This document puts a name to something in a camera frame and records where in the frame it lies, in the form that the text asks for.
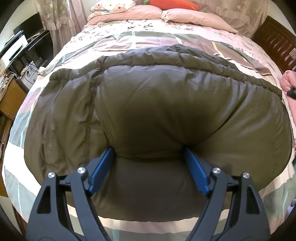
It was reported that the olive green down jacket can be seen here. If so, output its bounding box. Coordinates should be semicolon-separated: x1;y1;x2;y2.
24;45;293;222

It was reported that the pink folded garment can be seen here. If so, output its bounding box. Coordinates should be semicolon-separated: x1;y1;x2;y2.
280;70;296;95

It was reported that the dark wooden headboard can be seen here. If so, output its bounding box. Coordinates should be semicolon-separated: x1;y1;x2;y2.
252;16;296;73

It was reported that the patchwork bed quilt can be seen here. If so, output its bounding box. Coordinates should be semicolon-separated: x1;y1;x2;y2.
2;20;295;240

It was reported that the wooden cabinet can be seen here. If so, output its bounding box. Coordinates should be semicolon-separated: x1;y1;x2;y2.
0;78;27;197

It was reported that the pink pillow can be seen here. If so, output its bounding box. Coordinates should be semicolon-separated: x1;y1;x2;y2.
87;5;238;34

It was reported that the orange carrot plush toy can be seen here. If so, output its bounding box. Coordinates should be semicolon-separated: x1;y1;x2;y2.
143;0;199;11

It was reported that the white box device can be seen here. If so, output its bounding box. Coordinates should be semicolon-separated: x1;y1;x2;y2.
1;35;28;69

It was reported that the beige lace curtain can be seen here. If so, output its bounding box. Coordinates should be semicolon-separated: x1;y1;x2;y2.
34;0;86;55

